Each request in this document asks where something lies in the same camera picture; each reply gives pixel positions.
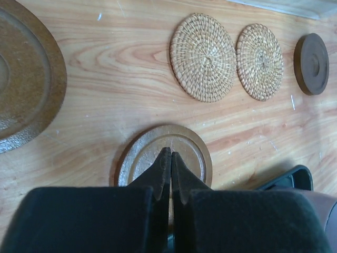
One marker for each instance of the woven rattan coaster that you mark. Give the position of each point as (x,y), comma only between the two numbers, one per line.
(260,65)
(203,58)

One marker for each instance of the wooden clothes rack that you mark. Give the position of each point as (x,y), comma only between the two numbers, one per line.
(313,9)

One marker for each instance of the black plastic tray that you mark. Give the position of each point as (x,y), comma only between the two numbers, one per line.
(299,177)

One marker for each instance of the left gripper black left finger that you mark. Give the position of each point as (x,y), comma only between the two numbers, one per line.
(96,219)

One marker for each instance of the white speckled mug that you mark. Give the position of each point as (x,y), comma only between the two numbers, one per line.
(325,207)

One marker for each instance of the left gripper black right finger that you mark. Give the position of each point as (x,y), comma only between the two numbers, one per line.
(276,220)

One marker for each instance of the brown wooden coaster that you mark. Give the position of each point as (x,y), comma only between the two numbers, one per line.
(142,150)
(33,76)
(311,64)

